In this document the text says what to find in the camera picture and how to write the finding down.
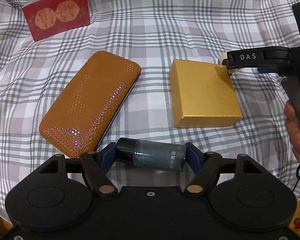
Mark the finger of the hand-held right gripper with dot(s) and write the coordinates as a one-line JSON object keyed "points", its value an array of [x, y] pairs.
{"points": [[265, 56], [270, 70]]}

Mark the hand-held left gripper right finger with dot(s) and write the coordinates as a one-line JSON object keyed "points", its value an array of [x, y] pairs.
{"points": [[192, 155]]}

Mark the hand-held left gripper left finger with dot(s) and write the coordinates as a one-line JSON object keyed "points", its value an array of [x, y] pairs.
{"points": [[107, 155]]}

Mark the dark transparent small bottle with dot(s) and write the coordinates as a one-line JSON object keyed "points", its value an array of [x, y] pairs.
{"points": [[152, 155]]}

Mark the person's right hand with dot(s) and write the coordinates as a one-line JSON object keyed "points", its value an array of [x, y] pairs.
{"points": [[296, 140]]}

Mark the brown textured glasses case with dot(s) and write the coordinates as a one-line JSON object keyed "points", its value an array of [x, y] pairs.
{"points": [[90, 100]]}

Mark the gold cardboard box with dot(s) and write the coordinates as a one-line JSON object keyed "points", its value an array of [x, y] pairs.
{"points": [[202, 92]]}

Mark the grey plaid blanket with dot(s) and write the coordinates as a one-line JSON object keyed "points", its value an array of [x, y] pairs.
{"points": [[152, 30]]}

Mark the red card with gold print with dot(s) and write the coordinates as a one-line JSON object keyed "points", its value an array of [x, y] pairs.
{"points": [[57, 12]]}

